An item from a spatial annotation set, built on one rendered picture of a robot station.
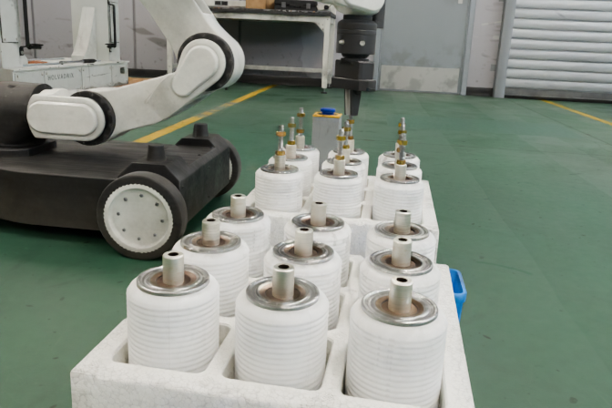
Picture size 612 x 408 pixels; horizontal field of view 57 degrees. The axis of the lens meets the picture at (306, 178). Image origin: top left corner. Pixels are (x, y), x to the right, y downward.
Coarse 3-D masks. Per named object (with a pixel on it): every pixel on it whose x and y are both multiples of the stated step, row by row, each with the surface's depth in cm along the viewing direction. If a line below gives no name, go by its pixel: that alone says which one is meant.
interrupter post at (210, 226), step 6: (204, 222) 69; (210, 222) 69; (216, 222) 69; (204, 228) 69; (210, 228) 69; (216, 228) 69; (204, 234) 69; (210, 234) 69; (216, 234) 70; (204, 240) 70; (210, 240) 69; (216, 240) 70
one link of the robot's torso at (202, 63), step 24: (192, 48) 134; (216, 48) 134; (192, 72) 135; (216, 72) 136; (72, 96) 144; (96, 96) 143; (120, 96) 144; (144, 96) 143; (168, 96) 139; (192, 96) 138; (120, 120) 145; (144, 120) 145; (96, 144) 146
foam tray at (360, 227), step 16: (368, 176) 140; (368, 192) 125; (304, 208) 111; (368, 208) 113; (432, 208) 115; (272, 224) 106; (352, 224) 104; (368, 224) 103; (432, 224) 105; (272, 240) 107; (352, 240) 104
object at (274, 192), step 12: (264, 180) 108; (276, 180) 107; (288, 180) 108; (300, 180) 110; (264, 192) 109; (276, 192) 108; (288, 192) 108; (300, 192) 111; (264, 204) 109; (276, 204) 108; (288, 204) 109; (300, 204) 111
